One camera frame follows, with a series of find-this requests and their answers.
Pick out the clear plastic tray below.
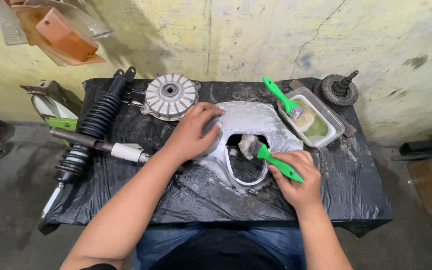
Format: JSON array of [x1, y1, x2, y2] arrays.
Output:
[[277, 87, 346, 149]]

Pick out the black coil shock absorber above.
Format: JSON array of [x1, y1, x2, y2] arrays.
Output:
[[41, 66, 137, 219]]

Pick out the grey metal tube white cap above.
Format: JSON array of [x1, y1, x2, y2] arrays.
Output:
[[50, 127, 150, 164]]

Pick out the silver finned brake drum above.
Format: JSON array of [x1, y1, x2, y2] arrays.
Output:
[[140, 73, 202, 122]]

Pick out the person's blue jeans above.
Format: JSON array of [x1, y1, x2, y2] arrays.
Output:
[[133, 224, 307, 270]]

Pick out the white green motorcycle fairing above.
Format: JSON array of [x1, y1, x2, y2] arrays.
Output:
[[20, 80, 83, 147]]

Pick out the black gear shaft assembly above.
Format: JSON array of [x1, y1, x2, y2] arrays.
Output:
[[313, 70, 360, 107]]

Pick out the black metal parts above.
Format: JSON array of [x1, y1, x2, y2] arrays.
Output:
[[391, 118, 432, 163]]

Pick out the person's black shirt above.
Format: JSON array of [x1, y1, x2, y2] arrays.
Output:
[[79, 229, 288, 270]]

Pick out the black plastic sheet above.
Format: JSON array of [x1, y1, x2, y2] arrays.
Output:
[[38, 77, 395, 238]]

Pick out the white plastic motorcycle cover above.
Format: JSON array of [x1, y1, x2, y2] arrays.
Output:
[[195, 100, 304, 194]]

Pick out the green handled paint brush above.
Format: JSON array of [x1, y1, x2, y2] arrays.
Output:
[[238, 134, 305, 183], [262, 76, 306, 121]]

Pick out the person's right hand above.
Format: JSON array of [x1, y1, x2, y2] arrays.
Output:
[[268, 150, 322, 213]]

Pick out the clear ribbed light lens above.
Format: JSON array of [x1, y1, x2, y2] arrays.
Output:
[[0, 0, 29, 46]]

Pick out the orange turn signal lens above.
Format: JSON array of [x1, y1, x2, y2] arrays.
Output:
[[10, 4, 107, 67]]

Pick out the person's left hand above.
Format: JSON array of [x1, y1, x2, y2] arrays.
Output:
[[164, 102, 226, 163]]

